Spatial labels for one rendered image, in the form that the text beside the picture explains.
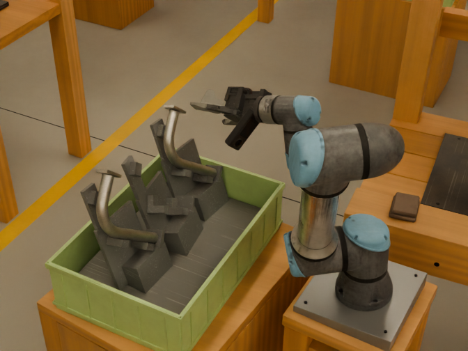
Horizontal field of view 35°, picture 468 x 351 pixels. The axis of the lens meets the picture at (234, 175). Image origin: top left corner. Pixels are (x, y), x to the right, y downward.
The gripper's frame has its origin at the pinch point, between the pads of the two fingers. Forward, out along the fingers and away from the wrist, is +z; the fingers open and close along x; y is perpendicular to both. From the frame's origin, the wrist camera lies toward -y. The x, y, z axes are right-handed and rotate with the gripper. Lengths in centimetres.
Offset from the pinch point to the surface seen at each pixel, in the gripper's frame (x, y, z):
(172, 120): 1.1, -2.2, 11.0
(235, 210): -30.2, -21.0, 5.6
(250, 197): -33.2, -15.8, 3.4
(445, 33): -72, 55, -33
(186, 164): -8.8, -12.4, 10.5
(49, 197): -84, -19, 163
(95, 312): 11, -59, 13
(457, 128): -94, 28, -34
